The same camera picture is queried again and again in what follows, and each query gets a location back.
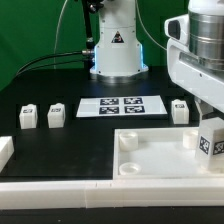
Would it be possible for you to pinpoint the white square tabletop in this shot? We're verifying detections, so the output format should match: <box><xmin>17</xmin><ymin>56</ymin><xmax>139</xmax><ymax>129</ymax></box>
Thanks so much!
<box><xmin>113</xmin><ymin>127</ymin><xmax>224</xmax><ymax>180</ymax></box>

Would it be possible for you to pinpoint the black cable pair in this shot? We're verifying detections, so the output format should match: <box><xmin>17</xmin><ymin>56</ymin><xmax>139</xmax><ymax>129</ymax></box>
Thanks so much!
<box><xmin>14</xmin><ymin>49</ymin><xmax>96</xmax><ymax>77</ymax></box>

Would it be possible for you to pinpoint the grey thin cable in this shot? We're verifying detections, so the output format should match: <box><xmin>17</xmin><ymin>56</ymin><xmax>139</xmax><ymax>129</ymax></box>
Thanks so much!
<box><xmin>53</xmin><ymin>0</ymin><xmax>70</xmax><ymax>70</ymax></box>

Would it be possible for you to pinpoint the black camera pole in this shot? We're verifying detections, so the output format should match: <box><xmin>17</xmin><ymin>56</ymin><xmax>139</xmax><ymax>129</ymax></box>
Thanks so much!
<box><xmin>81</xmin><ymin>0</ymin><xmax>100</xmax><ymax>49</ymax></box>

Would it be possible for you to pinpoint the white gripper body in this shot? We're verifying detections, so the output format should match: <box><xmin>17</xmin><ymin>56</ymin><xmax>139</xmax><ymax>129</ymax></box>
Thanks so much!
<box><xmin>164</xmin><ymin>13</ymin><xmax>224</xmax><ymax>113</ymax></box>

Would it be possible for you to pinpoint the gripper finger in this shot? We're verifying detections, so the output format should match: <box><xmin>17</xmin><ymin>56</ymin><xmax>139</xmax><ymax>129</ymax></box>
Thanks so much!
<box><xmin>195</xmin><ymin>98</ymin><xmax>214</xmax><ymax>121</ymax></box>

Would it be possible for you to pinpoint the marker sheet with tags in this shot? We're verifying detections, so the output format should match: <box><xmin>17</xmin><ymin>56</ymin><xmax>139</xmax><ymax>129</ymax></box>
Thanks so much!
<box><xmin>76</xmin><ymin>95</ymin><xmax>167</xmax><ymax>118</ymax></box>

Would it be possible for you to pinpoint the white left fence block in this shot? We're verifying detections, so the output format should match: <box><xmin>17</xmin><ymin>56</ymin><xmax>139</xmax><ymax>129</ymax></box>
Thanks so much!
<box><xmin>0</xmin><ymin>136</ymin><xmax>14</xmax><ymax>172</ymax></box>

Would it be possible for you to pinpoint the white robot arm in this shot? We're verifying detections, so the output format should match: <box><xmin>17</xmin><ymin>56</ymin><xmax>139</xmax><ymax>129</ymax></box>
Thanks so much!
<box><xmin>90</xmin><ymin>0</ymin><xmax>224</xmax><ymax>119</ymax></box>

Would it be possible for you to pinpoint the white front fence rail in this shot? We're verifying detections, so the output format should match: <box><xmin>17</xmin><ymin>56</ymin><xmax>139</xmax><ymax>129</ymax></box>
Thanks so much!
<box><xmin>0</xmin><ymin>178</ymin><xmax>224</xmax><ymax>210</ymax></box>

